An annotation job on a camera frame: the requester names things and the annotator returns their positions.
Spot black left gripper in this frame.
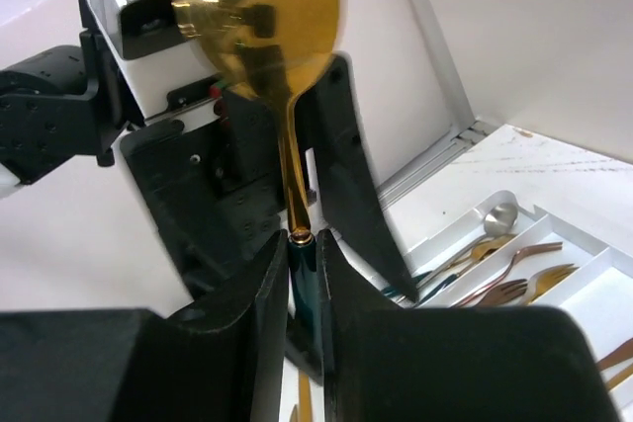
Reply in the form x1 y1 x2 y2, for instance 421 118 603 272
0 0 421 379

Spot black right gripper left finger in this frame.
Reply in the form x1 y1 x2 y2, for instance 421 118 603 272
126 231 289 421

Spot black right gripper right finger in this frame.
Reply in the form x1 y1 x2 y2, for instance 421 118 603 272
316 230 410 421

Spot gold spoon green handle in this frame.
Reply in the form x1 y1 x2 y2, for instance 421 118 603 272
381 233 517 297

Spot gold fork green handle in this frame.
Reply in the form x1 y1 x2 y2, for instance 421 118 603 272
521 264 579 305

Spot silver spoon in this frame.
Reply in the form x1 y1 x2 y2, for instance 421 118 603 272
417 202 518 291

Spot gold knife green handle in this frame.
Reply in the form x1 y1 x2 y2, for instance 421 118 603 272
289 372 314 422
606 364 633 390

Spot rose gold knife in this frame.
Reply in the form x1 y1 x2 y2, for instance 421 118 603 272
597 338 633 372

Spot white three-compartment cutlery tray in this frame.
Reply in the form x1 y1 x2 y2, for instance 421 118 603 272
380 189 633 422

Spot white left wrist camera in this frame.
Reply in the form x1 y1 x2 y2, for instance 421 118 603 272
80 0 224 128

